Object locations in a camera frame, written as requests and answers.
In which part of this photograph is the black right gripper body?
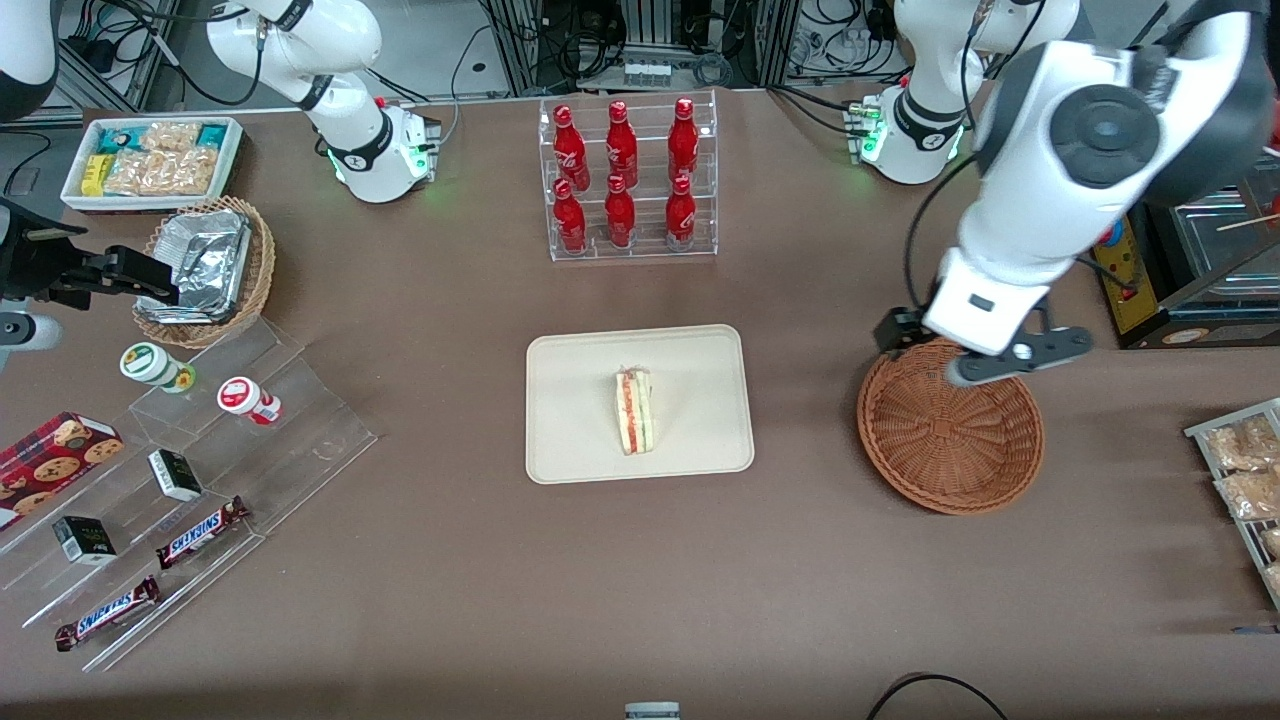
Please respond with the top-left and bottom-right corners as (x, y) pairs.
(0, 197), (96, 309)

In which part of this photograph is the triangular sandwich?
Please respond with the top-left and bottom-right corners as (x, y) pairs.
(614, 366), (656, 456)

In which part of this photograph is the tan wicker basket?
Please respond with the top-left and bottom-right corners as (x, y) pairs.
(132, 196), (276, 349)

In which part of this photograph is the round brown wicker basket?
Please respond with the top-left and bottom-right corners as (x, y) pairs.
(857, 338), (1046, 516)

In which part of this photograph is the beige plastic tray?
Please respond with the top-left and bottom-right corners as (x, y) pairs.
(525, 324), (755, 486)

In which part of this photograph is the tray of packaged snacks right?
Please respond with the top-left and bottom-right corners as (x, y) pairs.
(1185, 398), (1280, 611)

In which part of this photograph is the silver foil container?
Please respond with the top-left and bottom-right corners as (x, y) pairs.
(137, 208), (253, 326)

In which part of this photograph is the green lid yogurt cup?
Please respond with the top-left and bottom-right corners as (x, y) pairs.
(120, 342), (196, 393)

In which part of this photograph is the white rectangular snack bin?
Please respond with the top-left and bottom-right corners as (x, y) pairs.
(60, 116), (244, 213)

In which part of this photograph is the clear bag of crackers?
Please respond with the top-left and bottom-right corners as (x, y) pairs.
(140, 120), (201, 153)
(105, 150), (166, 197)
(1203, 415), (1280, 471)
(1215, 468), (1280, 521)
(160, 146), (223, 196)

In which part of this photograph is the red lid yogurt cup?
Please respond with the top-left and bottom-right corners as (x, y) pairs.
(217, 376), (282, 426)

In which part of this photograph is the small black box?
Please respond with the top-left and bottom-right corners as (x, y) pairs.
(148, 449), (204, 502)
(52, 516), (118, 566)

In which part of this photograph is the clear acrylic stepped shelf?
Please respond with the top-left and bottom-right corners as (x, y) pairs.
(0, 318), (379, 673)

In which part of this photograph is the red cookie box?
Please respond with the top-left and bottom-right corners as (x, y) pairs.
(0, 411), (124, 531)

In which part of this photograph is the red cola bottle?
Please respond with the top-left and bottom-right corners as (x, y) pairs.
(668, 97), (699, 183)
(553, 178), (589, 253)
(665, 175), (697, 249)
(605, 100), (639, 189)
(553, 105), (591, 191)
(604, 174), (637, 249)

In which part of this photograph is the snickers chocolate bar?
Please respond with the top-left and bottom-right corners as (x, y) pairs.
(55, 576), (161, 652)
(155, 497), (251, 570)

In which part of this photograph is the clear acrylic bottle rack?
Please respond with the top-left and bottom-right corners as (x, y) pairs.
(538, 90), (719, 263)

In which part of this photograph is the black food display case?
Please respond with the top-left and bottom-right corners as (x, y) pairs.
(1090, 120), (1280, 351)

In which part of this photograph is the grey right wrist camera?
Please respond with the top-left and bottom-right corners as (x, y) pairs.
(0, 312), (63, 351)

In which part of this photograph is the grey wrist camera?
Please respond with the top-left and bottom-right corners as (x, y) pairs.
(0, 312), (63, 351)
(947, 327), (1094, 388)

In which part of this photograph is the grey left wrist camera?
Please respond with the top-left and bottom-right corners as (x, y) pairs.
(947, 327), (1094, 388)

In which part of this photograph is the black cable loop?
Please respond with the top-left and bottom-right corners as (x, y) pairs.
(865, 673), (1011, 720)

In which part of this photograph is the aluminium equipment frame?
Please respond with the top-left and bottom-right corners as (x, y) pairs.
(480, 0), (801, 93)

